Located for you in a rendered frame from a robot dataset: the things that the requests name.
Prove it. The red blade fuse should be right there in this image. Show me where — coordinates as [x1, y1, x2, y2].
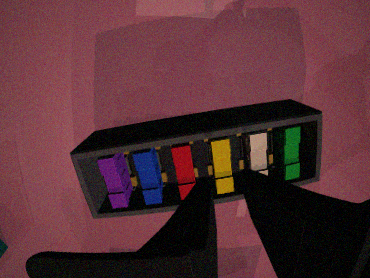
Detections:
[170, 142, 196, 200]

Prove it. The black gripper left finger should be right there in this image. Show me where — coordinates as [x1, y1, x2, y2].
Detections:
[25, 176, 218, 278]

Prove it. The green cube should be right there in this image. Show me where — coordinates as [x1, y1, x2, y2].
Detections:
[0, 240, 8, 257]

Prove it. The black fuse block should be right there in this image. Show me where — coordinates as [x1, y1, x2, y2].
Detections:
[71, 99, 322, 219]

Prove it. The yellow blade fuse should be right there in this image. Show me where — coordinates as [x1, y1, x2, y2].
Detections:
[208, 135, 234, 194]

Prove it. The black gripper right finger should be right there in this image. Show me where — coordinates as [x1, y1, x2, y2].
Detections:
[241, 168, 370, 278]

